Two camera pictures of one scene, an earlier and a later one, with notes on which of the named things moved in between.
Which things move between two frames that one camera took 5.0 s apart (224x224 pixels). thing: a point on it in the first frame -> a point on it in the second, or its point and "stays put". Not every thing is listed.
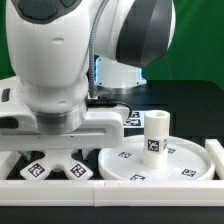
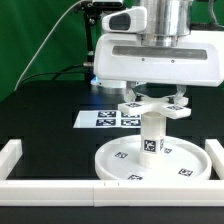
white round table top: x=186 y=162 stays put
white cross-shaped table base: x=56 y=160 -> x=156 y=105
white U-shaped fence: x=114 y=193 stays put
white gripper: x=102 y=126 -> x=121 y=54
